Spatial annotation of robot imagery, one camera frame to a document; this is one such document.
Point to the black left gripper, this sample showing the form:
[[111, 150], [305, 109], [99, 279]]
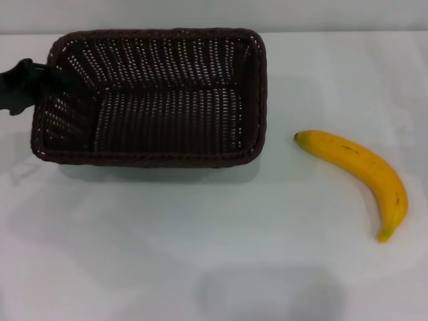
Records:
[[16, 87]]

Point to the dark brown woven basket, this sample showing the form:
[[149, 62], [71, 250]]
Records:
[[167, 117]]

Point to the yellow banana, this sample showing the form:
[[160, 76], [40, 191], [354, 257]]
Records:
[[371, 164]]

